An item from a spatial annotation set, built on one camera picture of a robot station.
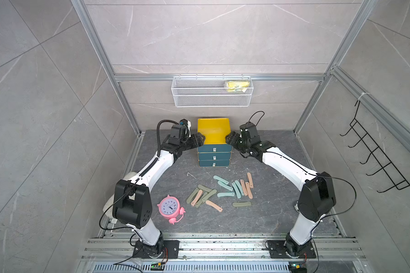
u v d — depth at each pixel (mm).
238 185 931
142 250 686
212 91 1004
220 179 955
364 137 718
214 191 900
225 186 929
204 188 920
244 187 926
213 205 861
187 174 980
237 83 840
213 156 926
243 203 865
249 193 903
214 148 867
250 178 953
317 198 464
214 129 906
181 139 675
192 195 896
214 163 980
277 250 730
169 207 837
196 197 881
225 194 903
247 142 662
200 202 866
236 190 911
